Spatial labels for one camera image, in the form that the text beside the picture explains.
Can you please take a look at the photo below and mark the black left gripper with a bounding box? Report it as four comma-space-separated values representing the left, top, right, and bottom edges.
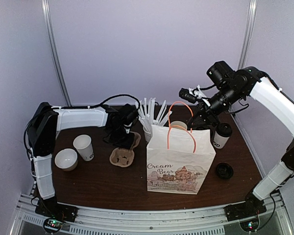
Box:
108, 124, 135, 149

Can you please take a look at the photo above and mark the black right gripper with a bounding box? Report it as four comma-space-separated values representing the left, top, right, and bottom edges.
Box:
187, 84, 244, 128

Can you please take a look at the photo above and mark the brown pulp cup carrier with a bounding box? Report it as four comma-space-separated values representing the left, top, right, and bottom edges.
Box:
109, 132, 141, 168

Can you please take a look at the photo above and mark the single white paper cup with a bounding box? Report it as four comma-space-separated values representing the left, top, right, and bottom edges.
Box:
213, 131, 229, 149

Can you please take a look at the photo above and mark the white printed paper bag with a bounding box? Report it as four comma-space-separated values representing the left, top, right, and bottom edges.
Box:
147, 123, 216, 195

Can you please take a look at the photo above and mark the stack of black cup lids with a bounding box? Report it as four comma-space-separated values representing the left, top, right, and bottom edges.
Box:
216, 163, 234, 180

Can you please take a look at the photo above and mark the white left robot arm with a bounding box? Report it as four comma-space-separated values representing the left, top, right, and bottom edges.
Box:
24, 102, 138, 217

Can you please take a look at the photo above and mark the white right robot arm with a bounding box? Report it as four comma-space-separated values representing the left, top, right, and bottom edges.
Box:
204, 59, 294, 211

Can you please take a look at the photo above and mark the cream ceramic mug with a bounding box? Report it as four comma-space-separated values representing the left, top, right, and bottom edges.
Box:
171, 120, 188, 130

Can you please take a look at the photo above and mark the paper cup holding straws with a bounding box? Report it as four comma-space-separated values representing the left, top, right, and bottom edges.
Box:
143, 127, 152, 143

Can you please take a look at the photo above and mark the bundle of wrapped white straws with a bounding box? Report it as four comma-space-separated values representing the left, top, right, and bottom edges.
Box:
135, 98, 172, 133

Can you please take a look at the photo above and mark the white ceramic bowl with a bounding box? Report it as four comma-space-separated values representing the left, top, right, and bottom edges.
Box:
54, 148, 78, 171

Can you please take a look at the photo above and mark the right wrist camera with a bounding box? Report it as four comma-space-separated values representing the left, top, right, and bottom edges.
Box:
179, 85, 210, 104

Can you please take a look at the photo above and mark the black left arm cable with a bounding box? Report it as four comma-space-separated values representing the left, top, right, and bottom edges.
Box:
24, 94, 142, 167

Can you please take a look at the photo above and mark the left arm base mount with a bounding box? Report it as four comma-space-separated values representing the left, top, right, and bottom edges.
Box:
35, 202, 78, 234

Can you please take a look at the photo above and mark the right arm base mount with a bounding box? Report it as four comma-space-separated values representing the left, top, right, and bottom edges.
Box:
224, 202, 267, 233

